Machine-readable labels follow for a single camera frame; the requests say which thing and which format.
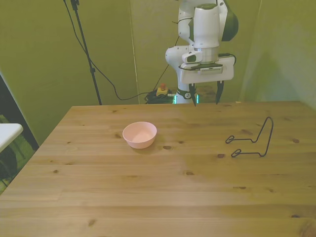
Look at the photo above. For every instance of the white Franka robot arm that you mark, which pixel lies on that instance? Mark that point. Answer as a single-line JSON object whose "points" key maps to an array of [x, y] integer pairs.
{"points": [[206, 27]]}

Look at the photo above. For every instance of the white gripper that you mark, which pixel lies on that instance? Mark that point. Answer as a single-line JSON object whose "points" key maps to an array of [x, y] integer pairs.
{"points": [[209, 72]]}

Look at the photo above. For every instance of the yellow emergency stop box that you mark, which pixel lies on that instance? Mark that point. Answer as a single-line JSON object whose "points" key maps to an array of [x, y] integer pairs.
{"points": [[162, 90]]}

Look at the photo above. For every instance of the white side table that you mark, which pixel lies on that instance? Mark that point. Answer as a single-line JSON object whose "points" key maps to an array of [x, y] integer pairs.
{"points": [[7, 134]]}

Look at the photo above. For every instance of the black camera tripod stand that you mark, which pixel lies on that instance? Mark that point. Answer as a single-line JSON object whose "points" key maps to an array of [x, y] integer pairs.
{"points": [[86, 51]]}

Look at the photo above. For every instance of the pink plastic bowl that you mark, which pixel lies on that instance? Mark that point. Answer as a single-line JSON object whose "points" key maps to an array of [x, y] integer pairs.
{"points": [[139, 134]]}

